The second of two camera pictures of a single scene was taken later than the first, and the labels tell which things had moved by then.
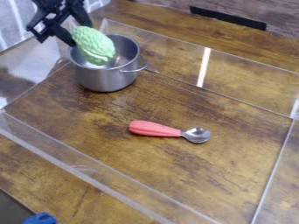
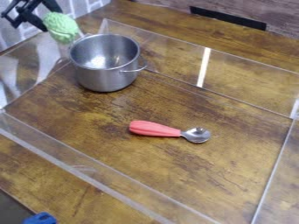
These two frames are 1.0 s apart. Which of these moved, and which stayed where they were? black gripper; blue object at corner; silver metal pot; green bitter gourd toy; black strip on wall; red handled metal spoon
Moved: green bitter gourd toy; black gripper
Stayed: blue object at corner; red handled metal spoon; silver metal pot; black strip on wall
